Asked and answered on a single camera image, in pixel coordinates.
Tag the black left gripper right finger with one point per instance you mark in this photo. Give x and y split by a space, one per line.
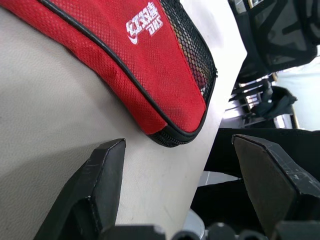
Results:
270 180

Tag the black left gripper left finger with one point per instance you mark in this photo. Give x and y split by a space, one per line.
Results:
97 185

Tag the red paddle case with mesh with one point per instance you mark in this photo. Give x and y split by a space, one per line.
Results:
140 67

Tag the black cloth bundle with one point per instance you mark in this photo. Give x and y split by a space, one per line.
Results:
273 102

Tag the black mesh office chair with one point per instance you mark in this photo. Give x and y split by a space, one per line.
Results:
280 32

